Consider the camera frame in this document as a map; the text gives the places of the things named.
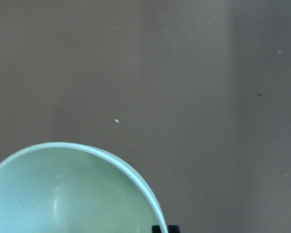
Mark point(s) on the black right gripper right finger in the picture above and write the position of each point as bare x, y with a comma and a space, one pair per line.
173, 228

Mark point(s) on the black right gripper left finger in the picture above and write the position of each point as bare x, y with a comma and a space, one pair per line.
156, 229

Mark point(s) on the mint green bowl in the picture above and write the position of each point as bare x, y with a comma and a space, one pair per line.
72, 188

